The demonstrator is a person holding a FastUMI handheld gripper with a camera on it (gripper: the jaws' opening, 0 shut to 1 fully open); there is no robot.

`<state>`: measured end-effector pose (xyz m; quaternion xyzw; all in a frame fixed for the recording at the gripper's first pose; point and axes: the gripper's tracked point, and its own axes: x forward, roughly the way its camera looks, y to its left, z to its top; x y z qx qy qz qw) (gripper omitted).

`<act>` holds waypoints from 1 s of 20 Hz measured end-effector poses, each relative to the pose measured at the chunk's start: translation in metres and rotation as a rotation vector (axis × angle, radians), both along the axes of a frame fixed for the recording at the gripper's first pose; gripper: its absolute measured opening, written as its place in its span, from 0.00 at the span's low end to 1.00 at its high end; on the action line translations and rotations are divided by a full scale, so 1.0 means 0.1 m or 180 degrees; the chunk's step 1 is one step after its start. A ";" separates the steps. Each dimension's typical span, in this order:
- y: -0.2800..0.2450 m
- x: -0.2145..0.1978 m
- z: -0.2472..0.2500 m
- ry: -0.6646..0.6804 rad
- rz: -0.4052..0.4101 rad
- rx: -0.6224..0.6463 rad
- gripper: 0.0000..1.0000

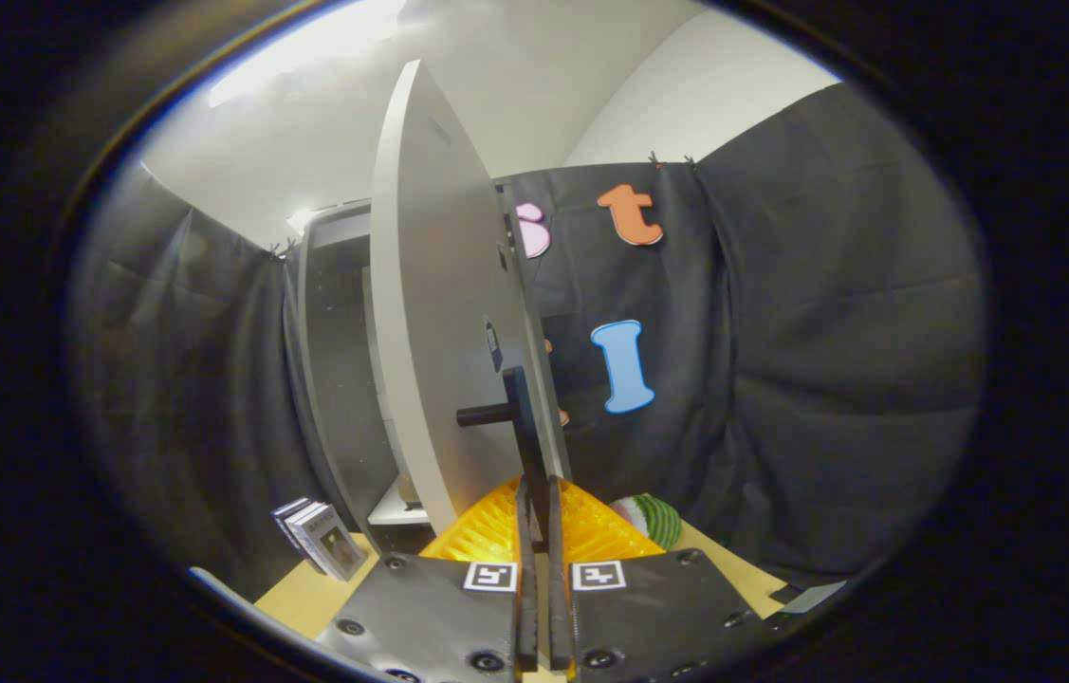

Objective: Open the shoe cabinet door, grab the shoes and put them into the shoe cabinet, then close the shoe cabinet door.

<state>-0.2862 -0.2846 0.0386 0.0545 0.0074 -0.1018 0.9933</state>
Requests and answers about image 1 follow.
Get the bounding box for white shoe cabinet door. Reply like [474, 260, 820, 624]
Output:
[371, 59, 573, 537]

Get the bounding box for black door handle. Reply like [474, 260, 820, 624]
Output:
[456, 367, 554, 494]

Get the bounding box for dark blue book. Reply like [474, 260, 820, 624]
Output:
[270, 496, 317, 551]

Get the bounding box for black backdrop cloth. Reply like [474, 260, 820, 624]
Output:
[69, 83, 988, 599]

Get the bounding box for small grey sheet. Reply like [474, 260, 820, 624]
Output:
[783, 581, 848, 615]

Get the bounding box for grey shoe cabinet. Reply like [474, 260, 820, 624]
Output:
[286, 180, 540, 556]

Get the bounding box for grey cover book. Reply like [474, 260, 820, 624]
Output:
[292, 503, 370, 581]

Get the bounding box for green striped watermelon toy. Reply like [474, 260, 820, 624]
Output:
[610, 493, 683, 551]

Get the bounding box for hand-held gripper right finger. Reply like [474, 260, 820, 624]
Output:
[548, 477, 786, 683]

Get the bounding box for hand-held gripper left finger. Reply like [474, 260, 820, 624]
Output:
[316, 479, 540, 683]

